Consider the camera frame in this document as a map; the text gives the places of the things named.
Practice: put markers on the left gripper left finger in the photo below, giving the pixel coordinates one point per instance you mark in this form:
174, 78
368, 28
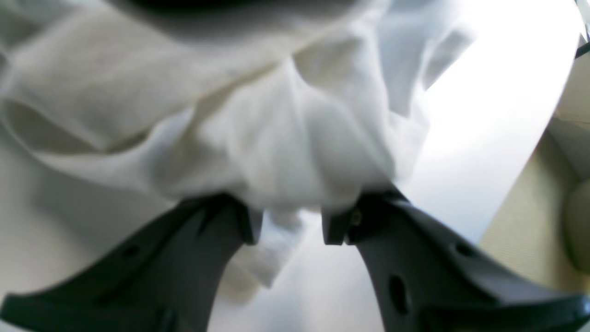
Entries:
163, 278

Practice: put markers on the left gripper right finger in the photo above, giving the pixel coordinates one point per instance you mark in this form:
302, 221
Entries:
428, 278

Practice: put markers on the white printed T-shirt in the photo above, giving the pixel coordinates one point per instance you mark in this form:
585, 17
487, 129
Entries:
289, 105

